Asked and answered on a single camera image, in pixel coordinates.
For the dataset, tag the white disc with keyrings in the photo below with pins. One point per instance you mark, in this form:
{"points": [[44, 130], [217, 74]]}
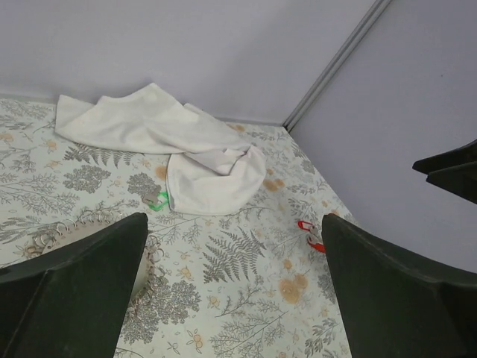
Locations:
{"points": [[69, 231]]}

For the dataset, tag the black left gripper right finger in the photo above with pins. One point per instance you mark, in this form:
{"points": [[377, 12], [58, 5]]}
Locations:
{"points": [[396, 303]]}

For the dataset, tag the green tagged key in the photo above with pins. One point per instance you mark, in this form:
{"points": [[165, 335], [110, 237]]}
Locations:
{"points": [[156, 199]]}

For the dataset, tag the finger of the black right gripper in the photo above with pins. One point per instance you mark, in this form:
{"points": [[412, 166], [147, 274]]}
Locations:
{"points": [[453, 171]]}

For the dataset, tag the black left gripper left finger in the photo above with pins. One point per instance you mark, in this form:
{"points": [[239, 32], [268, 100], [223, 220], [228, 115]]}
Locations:
{"points": [[71, 301]]}

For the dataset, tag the white crumpled cloth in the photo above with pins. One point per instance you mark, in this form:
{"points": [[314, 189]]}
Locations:
{"points": [[211, 171]]}

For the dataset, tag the grey aluminium corner post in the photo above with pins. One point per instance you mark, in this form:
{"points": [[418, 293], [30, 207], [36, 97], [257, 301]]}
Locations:
{"points": [[335, 64]]}

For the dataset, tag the red tagged key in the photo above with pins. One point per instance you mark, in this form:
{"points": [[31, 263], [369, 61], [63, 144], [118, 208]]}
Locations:
{"points": [[312, 238]]}

